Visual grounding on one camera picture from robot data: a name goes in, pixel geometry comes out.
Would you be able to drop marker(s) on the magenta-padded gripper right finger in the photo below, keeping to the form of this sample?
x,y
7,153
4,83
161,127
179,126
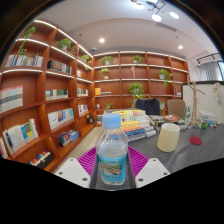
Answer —
x,y
151,171

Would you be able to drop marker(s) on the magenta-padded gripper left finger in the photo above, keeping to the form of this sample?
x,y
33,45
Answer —
x,y
71,171

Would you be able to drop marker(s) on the clear blue-capped water bottle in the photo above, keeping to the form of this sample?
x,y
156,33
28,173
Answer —
x,y
112,156

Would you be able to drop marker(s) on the cream ceramic mug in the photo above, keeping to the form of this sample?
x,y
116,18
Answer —
x,y
168,138

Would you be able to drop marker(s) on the colourful book stack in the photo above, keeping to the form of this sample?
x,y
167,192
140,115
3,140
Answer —
x,y
136,125

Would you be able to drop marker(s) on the flat round red coaster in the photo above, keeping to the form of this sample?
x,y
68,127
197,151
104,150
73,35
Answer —
x,y
195,140

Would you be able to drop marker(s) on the dark office chair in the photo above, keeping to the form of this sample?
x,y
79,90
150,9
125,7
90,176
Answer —
x,y
147,106

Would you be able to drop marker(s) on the green and white carton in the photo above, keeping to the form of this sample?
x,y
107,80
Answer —
x,y
187,115

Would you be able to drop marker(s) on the wooden artist mannequin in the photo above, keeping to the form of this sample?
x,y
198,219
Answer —
x,y
193,100

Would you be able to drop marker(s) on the white vase with flowers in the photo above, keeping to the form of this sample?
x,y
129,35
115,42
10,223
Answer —
x,y
220,106

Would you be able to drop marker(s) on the wooden bookshelf unit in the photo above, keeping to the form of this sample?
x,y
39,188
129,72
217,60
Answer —
x,y
33,83

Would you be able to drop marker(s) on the grey curtain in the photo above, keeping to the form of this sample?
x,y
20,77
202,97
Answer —
x,y
208,71

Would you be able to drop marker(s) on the round recessed ceiling light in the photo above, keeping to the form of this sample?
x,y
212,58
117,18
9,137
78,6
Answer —
x,y
180,47
101,40

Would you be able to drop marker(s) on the ceiling air vent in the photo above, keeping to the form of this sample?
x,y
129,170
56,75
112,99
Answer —
x,y
166,27

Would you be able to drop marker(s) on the branched ceiling lamp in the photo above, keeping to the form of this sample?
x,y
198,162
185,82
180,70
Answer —
x,y
156,17

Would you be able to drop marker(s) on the black track light rail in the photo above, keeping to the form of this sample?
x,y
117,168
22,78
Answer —
x,y
208,56

